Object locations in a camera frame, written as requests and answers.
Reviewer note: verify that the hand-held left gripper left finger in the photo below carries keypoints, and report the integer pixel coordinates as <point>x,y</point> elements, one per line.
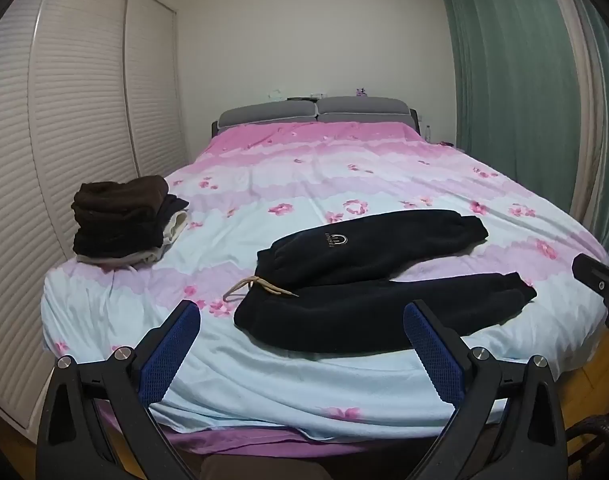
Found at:
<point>172,355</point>

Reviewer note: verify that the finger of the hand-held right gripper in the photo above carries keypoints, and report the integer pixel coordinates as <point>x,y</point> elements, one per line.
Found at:
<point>587,270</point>

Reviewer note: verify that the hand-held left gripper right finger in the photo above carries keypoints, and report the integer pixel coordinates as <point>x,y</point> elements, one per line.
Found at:
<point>434,355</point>

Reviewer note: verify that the black pants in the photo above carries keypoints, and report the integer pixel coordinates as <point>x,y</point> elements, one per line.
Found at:
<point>359,310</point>

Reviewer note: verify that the beige curtain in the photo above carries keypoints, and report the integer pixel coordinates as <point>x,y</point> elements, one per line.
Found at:
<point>589,160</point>

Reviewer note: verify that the purple bed skirt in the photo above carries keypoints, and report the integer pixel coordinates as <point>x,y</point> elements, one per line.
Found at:
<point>244,442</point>

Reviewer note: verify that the dark navy folded garment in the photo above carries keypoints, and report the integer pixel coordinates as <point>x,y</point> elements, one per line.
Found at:
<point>174,205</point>

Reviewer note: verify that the brown folded garment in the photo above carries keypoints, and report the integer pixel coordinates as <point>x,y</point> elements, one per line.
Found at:
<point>114,215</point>

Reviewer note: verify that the bed with pink floral sheet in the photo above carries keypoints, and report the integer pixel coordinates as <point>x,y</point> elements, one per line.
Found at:
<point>284,175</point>

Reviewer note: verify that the grey headboard cushion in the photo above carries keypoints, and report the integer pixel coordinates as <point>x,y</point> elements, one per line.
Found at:
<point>267,114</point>
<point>367,109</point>

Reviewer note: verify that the white louvred wardrobe doors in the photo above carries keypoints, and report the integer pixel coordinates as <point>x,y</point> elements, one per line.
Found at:
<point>74,110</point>

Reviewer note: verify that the small white item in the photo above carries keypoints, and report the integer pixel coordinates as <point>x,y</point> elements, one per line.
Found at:
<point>274,94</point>

